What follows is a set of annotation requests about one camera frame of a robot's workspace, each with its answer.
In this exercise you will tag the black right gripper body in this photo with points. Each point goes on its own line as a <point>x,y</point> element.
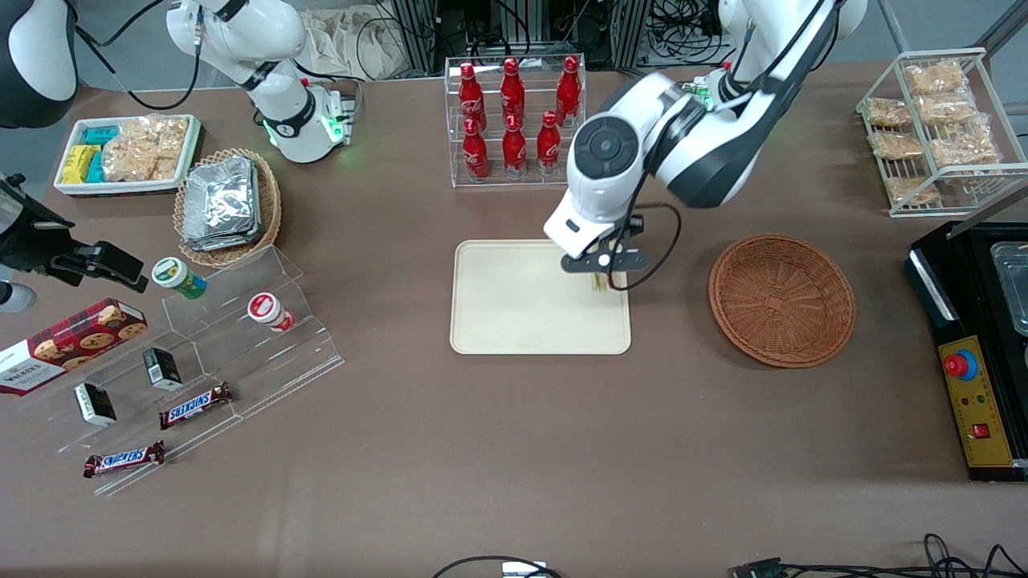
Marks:
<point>30,242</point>

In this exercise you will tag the triangular sandwich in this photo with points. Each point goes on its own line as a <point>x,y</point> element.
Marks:
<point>600,282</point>

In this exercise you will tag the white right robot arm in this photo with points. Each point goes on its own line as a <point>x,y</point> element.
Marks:
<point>277,48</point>

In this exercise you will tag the white rectangular snack tray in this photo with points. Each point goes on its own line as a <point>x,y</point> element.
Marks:
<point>68,189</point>

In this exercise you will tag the beige plastic tray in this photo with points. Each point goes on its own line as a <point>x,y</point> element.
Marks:
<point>522,305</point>

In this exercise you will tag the tan oval wicker basket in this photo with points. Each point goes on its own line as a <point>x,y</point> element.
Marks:
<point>269,217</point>

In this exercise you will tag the brown round wicker basket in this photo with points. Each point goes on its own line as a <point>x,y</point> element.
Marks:
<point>783,301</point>

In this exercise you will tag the green lidded snack cup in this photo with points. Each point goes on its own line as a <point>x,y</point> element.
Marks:
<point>177,275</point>

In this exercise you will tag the clear acrylic bottle rack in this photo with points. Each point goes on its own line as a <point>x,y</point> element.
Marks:
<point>530,183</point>

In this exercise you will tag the yellow snack packet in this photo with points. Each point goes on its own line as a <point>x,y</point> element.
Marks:
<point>79,164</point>

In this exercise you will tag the red cola bottle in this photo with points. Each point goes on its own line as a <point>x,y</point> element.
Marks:
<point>569,92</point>
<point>514,148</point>
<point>548,144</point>
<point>512,92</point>
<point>475,152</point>
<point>471,96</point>

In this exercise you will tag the teal snack packet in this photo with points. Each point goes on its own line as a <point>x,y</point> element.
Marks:
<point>101,135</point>
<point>95,168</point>

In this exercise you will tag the red tartan cookie box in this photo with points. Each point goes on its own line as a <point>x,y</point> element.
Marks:
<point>64,345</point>

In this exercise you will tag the small black box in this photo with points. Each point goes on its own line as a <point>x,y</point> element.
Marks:
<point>95,404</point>
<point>162,368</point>

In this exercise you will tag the clear bag of crackers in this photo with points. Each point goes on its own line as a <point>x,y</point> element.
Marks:
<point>144,148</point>

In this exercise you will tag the silver foil packet stack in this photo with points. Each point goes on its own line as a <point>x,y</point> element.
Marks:
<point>221,205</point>

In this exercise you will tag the clear acrylic stepped stand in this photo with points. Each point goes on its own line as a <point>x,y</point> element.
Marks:
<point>241,361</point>

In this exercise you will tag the red lidded snack cup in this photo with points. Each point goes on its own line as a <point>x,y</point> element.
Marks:
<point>267,310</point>

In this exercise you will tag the snickers chocolate bar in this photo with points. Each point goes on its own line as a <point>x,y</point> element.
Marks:
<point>124,459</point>
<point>195,405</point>

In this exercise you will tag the beige cloth bag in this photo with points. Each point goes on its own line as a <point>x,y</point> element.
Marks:
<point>353,40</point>

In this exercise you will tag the clear bag of snacks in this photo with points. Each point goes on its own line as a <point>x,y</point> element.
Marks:
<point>887,112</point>
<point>911,191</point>
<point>946,109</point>
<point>895,144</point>
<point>936,78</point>
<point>964,148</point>

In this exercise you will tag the black appliance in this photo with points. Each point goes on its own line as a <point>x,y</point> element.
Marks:
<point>948,281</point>

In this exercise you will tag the red emergency stop button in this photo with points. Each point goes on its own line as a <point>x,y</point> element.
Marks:
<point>958,365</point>

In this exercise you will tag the clear glass container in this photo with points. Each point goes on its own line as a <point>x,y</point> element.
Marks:
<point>1012,281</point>

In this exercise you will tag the yellow control panel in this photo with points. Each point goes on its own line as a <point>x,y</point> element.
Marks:
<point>984,401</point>

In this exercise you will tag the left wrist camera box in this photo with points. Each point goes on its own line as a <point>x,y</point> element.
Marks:
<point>602,260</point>

